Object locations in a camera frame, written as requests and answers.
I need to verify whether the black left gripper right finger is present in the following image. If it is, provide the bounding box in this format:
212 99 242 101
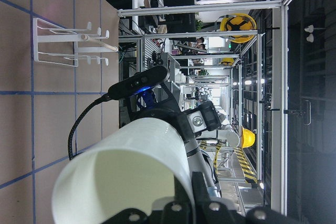
161 172 298 223

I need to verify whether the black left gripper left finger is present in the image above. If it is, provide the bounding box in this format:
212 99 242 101
103 208 150 224

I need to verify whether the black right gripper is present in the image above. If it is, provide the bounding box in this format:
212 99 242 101
130 82 221 144

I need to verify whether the white plastic cup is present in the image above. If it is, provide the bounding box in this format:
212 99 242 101
51 118 193 223

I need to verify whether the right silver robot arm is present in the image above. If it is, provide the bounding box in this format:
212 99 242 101
128 82 240 195

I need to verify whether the small yellow hard hat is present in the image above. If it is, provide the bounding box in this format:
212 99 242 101
241 127 256 148

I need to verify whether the large yellow hard hat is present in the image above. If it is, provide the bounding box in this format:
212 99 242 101
219 13 257 44

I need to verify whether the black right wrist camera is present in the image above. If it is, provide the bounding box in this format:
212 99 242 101
108 66 170 100

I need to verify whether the black braided right camera cable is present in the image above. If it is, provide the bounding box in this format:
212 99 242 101
68 93 111 161

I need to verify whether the white wire cup rack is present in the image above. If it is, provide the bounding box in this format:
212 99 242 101
33 17 119 67

